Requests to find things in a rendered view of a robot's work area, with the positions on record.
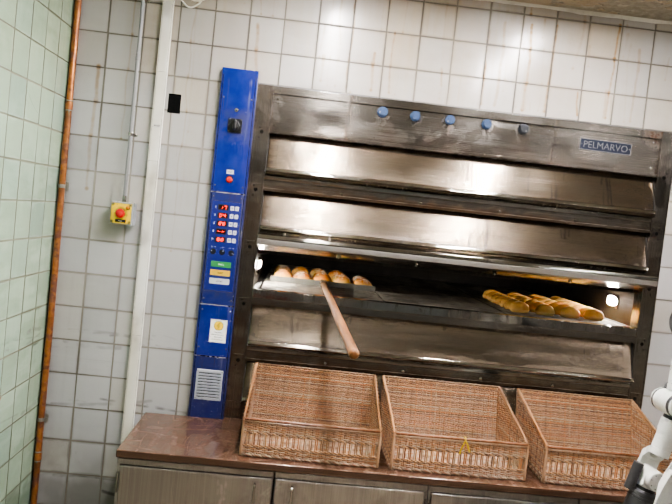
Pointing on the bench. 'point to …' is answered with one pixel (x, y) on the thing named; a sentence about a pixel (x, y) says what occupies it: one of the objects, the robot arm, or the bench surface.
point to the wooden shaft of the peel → (340, 324)
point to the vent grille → (208, 384)
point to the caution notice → (218, 331)
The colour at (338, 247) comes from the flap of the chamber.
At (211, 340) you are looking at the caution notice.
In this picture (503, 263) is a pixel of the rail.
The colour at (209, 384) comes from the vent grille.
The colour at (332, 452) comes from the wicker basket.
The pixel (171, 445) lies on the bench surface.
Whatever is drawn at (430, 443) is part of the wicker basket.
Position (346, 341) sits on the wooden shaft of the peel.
